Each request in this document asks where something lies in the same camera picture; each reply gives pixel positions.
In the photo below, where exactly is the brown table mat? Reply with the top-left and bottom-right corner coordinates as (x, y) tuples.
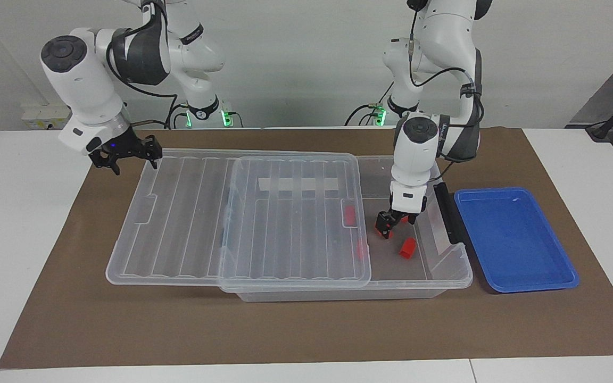
(0, 127), (613, 369)

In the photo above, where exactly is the black base cable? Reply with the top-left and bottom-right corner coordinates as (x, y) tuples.
(164, 100), (189, 129)
(345, 80), (393, 127)

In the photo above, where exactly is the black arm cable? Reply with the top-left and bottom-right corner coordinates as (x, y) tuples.
(407, 0), (485, 179)
(105, 0), (179, 131)

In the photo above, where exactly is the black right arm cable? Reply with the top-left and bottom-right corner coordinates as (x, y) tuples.
(105, 0), (179, 131)

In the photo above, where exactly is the clear ribbed plastic lid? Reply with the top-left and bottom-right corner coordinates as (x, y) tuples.
(105, 148), (372, 293)

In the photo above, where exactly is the white wall socket strip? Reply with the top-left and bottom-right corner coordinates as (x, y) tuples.
(21, 104), (71, 131)

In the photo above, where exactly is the blue plastic tray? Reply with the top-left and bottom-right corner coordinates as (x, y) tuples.
(454, 186), (580, 294)

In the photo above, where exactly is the clear plastic storage box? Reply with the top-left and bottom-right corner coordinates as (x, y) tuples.
(220, 154), (474, 303)

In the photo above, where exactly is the black box latch handle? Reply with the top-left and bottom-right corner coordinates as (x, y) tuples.
(433, 181), (467, 246)

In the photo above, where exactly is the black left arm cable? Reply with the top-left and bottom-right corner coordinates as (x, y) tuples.
(407, 0), (485, 179)

